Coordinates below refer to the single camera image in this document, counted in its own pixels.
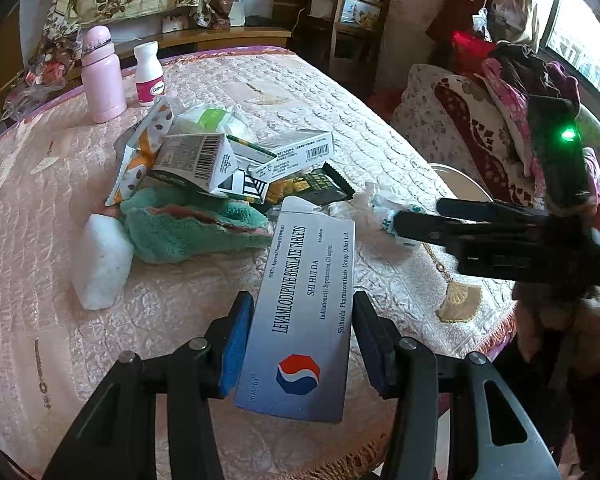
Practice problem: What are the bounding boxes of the white snack packet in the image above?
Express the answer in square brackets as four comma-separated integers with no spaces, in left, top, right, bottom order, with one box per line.
[105,97,175,207]

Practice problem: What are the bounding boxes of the green towel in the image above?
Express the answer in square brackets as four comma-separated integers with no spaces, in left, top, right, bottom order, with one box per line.
[120,187,273,264]

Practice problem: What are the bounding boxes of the white green medicine box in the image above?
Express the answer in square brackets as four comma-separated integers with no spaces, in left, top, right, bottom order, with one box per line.
[227,131,336,183]

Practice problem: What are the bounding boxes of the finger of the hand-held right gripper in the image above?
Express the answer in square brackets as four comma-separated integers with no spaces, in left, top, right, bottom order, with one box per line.
[394,211,481,257]
[436,198,552,222]

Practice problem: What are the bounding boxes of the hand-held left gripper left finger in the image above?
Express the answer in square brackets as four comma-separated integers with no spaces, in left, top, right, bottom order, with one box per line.
[42,291,256,480]

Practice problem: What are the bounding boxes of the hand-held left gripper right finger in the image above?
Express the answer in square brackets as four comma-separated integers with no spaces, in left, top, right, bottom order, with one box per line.
[352,291,563,480]

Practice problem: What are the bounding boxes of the white green plastic pack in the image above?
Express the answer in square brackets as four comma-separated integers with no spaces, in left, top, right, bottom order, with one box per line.
[172,103,253,143]

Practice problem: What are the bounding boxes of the white round bin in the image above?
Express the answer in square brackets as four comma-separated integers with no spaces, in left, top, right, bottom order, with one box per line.
[430,164,488,203]

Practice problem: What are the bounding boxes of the crumpled white green wrapper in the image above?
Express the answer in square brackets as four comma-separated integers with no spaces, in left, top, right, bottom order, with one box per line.
[352,182,431,250]

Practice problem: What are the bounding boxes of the black snack wrapper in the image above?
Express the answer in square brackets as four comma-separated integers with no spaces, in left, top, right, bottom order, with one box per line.
[265,161,356,206]

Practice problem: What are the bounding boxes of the window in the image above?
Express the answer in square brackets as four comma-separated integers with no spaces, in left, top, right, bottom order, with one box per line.
[545,0,600,111]

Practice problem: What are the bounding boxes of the wooden chair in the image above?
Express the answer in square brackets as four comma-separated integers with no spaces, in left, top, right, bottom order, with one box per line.
[300,0,396,66]

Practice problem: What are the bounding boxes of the wooden cabinet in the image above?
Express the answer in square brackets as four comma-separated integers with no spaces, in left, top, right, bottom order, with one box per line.
[55,27,293,76]

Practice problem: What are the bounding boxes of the red cloth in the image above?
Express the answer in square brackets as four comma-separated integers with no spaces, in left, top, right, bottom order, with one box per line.
[452,30,497,62]

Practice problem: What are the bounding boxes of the pink quilted tablecloth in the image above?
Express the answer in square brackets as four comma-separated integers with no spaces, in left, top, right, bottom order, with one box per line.
[0,47,518,480]

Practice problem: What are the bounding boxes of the printed box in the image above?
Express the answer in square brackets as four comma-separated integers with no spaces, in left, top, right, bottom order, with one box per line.
[340,0,382,29]

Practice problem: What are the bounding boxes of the white pill bottle pink label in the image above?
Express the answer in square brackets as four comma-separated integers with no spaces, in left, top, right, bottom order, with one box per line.
[133,43,167,107]

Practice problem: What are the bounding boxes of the black white striped box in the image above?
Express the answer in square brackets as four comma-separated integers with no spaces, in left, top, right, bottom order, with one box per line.
[215,167,271,204]

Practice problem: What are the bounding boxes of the silver medicine box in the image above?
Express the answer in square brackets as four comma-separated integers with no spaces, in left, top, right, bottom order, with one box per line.
[234,196,357,424]

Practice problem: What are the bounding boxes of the pink dotted quilt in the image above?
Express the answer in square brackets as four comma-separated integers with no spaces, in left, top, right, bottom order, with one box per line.
[482,42,600,201]

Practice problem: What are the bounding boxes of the white foam block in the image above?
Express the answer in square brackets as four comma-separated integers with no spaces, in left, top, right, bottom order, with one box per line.
[70,213,135,310]

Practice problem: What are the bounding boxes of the green white barcode box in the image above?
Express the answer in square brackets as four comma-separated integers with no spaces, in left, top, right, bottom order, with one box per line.
[147,133,239,195]

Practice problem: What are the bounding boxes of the pink thermos bottle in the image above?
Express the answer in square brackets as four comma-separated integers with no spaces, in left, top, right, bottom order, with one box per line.
[80,25,128,124]

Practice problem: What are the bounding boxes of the person's right hand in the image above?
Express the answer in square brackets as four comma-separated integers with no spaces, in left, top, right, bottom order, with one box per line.
[512,280,600,382]

